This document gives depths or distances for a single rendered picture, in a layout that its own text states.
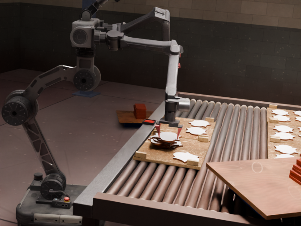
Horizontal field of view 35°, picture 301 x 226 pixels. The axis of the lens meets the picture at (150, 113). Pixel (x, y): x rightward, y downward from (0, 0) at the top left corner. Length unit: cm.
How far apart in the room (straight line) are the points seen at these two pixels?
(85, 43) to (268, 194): 152
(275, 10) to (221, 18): 85
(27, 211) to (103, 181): 129
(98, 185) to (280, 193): 78
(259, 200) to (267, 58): 604
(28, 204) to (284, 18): 535
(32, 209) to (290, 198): 200
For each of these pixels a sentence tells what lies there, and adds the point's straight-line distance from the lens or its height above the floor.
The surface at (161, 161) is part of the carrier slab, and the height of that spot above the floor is 94.
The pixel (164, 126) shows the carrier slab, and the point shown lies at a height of 94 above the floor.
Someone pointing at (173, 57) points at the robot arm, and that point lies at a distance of 275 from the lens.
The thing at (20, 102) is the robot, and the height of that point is 96.
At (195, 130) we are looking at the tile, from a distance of 290.
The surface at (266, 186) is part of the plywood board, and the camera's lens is 199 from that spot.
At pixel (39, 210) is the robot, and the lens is 341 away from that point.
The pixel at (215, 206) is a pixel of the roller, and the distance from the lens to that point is 203.
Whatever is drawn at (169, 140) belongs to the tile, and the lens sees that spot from 249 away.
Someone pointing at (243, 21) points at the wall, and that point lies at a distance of 779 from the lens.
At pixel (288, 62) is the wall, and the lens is 777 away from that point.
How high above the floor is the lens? 181
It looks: 16 degrees down
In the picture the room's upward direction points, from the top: 4 degrees clockwise
